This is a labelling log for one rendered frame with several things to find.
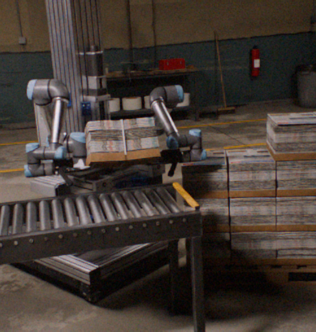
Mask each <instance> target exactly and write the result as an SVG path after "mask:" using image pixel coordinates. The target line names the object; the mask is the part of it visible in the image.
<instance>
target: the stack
mask: <svg viewBox="0 0 316 332"><path fill-rule="evenodd" d="M206 153H207V158H206V160H205V161H199V162H190V163H182V187H183V189H184V190H185V191H186V192H187V193H192V192H213V191H228V189H229V191H251V190H273V189H275V188H276V189H277V190H283V189H316V160H291V161H274V160H273V158H272V156H271V154H270V153H269V151H268V150H267V148H250V149H236V150H227V151H226V154H225V150H207V151H206ZM193 199H194V201H196V203H198V205H199V206H200V207H201V209H198V210H200V211H201V212H202V226H229V221H230V226H253V225H287V224H313V225H316V196H280V197H277V195H276V196H247V197H229V194H228V198H193ZM230 258H231V259H276V258H277V259H282V258H295V259H316V231H235V232H230V231H222V232H203V236H202V259H230ZM289 272H316V265H306V266H296V265H277V264H276V265H257V266H248V265H233V266H232V267H224V266H223V265H211V266H210V267H209V266H208V265H206V266H203V281H204V286H223V285H235V286H282V285H287V286H316V281H289ZM234 276H265V281H209V277H234Z"/></svg>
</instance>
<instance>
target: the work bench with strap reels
mask: <svg viewBox="0 0 316 332"><path fill-rule="evenodd" d="M158 63H159V69H150V70H154V71H148V72H142V71H131V74H130V76H129V74H125V75H122V74H121V72H122V71H116V72H109V73H106V81H112V80H129V79H130V78H131V79H138V78H155V77H171V76H181V75H185V86H186V93H185V94H184V102H182V103H178V105H177V106H176V108H173V109H172V110H171V112H177V111H184V110H186V115H185V116H190V115H189V111H190V110H195V121H200V120H199V85H198V71H199V68H196V67H194V68H192V69H188V67H187V66H185V59H183V58H175V59H167V60H160V61H159V62H158ZM188 75H194V90H195V104H193V103H190V94H189V87H188ZM144 100H145V105H141V97H125V98H122V103H123V107H120V106H119V98H118V99H115V98H111V99H110V100H109V102H110V116H111V117H117V116H125V115H139V114H148V113H155V112H154V111H152V110H151V108H150V106H149V96H146V97H144Z"/></svg>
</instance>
